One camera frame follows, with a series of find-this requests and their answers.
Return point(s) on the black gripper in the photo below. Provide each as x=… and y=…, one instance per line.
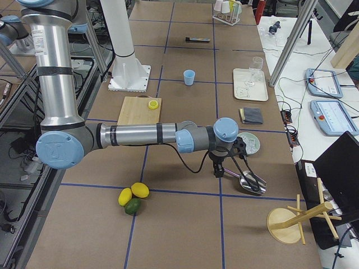
x=216, y=158

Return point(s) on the metal stirring rod black tip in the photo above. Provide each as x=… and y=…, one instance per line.
x=197, y=40

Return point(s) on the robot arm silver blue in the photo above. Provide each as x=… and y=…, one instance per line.
x=12, y=29
x=66, y=138

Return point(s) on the yellow lemon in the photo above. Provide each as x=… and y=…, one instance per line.
x=125, y=196
x=140, y=190

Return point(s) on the light blue plastic cup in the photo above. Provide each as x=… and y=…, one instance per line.
x=189, y=77

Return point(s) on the white cup rack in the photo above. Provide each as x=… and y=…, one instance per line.
x=227, y=12

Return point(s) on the metal scoop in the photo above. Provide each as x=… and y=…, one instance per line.
x=249, y=181

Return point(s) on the green bowl with ice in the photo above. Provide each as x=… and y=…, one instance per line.
x=251, y=141

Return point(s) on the wooden mug tree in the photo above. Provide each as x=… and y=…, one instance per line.
x=285, y=224

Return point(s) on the cream plastic tray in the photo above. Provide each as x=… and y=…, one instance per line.
x=243, y=92

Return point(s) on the green lime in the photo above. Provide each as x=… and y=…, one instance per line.
x=132, y=206

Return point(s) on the wooden cutting board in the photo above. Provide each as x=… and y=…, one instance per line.
x=135, y=110

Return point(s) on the clear wine glass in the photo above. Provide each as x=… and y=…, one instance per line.
x=254, y=68

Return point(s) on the black laptop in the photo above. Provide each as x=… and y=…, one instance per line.
x=337, y=167

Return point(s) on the teach pendant near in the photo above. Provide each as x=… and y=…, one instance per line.
x=332, y=118

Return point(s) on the teach pendant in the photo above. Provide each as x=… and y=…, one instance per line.
x=332, y=118
x=323, y=83

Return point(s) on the white pillar with base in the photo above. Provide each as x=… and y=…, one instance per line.
x=128, y=74

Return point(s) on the teach pendant far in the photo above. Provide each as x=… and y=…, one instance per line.
x=323, y=83

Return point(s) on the aluminium frame post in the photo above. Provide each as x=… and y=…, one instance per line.
x=297, y=29

